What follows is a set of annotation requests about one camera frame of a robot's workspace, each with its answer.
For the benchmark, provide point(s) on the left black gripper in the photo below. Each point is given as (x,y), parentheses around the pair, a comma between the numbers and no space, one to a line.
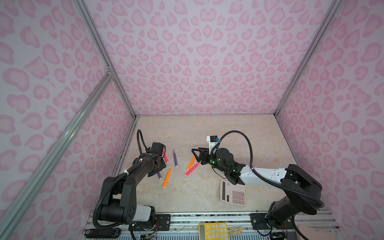
(162,164)

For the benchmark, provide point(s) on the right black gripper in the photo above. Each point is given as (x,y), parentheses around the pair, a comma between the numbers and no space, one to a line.
(203,154)

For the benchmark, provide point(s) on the pink highlighter pen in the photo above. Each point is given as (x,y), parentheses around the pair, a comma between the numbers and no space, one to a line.
(165,157)
(192,169)

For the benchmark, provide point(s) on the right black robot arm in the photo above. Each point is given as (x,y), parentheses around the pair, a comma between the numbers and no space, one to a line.
(303,193)

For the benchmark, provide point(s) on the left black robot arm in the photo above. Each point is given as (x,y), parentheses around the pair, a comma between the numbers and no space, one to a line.
(118,200)

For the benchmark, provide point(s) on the orange highlighter pen upper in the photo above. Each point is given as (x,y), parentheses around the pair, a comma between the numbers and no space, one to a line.
(191,164)

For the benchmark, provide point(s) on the orange highlighter pen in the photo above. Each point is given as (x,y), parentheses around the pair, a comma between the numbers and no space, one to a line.
(167,178)
(191,164)

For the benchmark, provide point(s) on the orange highlighter pen lower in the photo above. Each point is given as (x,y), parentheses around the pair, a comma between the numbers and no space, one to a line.
(167,178)

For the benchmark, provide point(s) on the pink desk calculator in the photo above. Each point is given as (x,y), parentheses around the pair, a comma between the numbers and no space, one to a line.
(233,194)

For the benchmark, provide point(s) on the yellow calculator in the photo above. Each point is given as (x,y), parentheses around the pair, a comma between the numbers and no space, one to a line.
(213,231)

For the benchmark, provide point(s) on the small brown circuit board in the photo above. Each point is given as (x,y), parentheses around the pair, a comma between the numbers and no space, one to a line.
(235,231)

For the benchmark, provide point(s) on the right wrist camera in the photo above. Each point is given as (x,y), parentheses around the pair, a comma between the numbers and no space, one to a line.
(212,141)

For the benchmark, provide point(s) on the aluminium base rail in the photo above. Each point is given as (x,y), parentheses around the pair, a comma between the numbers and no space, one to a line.
(185,226)

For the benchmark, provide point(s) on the black device on rail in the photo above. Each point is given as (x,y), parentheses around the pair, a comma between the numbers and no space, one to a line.
(110,233)

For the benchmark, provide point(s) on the aluminium frame strut left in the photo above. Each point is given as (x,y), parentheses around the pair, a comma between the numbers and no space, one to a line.
(21,204)

